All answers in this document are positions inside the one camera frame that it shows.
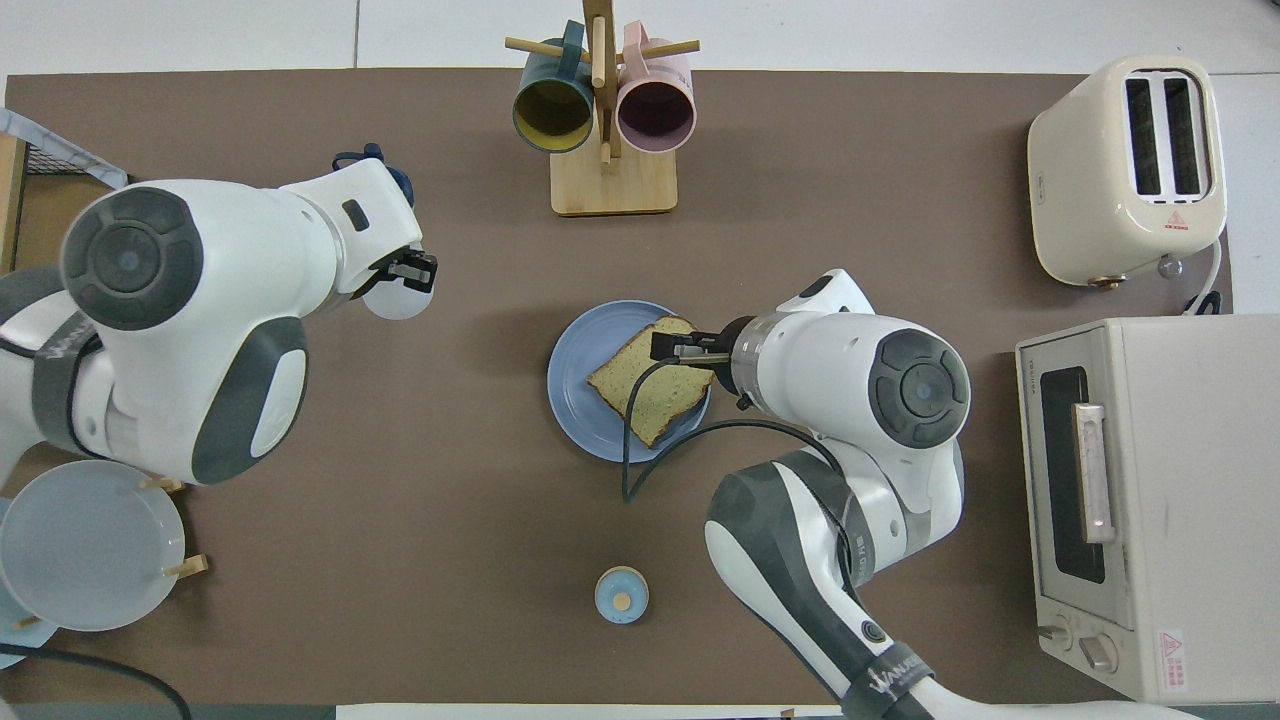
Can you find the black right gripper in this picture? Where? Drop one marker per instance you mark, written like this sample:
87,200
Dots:
722,345

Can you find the translucent seasoning bottle blue cap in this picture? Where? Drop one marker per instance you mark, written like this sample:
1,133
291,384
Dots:
400,305

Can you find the toasted bread slice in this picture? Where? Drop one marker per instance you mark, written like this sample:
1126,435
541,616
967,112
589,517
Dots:
650,400

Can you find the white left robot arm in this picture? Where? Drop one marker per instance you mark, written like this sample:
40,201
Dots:
200,330

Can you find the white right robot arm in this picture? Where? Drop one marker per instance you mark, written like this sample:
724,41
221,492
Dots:
850,380

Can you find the blue round plate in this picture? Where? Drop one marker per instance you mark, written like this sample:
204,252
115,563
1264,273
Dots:
575,390

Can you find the grey-blue plate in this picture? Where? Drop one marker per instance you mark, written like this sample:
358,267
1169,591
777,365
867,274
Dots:
90,545

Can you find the light blue plate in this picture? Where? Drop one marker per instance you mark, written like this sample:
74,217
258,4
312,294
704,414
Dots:
20,645

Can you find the wooden mug rack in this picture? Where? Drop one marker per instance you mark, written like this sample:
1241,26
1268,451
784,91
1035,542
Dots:
612,190

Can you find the teal mug yellow inside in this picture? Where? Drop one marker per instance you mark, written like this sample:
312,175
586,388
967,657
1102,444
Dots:
552,110

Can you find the pink mug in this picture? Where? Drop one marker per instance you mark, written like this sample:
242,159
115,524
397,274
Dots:
655,110

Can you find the small blue lid wooden knob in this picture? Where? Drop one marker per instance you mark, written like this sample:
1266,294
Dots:
622,595

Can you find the brown table mat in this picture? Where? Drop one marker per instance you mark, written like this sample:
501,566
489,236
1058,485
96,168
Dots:
400,550

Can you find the wooden dish rack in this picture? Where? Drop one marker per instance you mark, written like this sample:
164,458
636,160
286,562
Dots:
188,566

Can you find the white grid-pattern cloth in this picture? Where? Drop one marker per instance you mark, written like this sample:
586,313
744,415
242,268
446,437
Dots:
60,150

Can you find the cream two-slot toaster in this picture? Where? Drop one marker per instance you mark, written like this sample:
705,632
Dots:
1095,170

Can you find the white toaster oven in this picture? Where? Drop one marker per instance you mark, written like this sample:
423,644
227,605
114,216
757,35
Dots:
1190,500

